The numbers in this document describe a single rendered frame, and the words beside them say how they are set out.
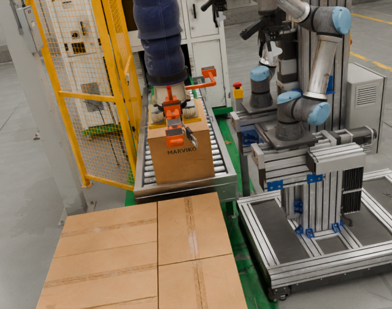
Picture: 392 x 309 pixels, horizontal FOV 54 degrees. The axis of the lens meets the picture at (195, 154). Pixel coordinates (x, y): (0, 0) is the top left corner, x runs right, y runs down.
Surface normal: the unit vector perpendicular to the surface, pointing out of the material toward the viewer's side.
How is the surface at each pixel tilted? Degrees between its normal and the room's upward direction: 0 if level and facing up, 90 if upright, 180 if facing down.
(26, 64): 90
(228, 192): 90
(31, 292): 0
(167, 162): 90
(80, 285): 0
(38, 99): 90
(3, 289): 0
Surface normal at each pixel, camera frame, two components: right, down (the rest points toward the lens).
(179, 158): 0.08, 0.46
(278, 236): -0.13, -0.87
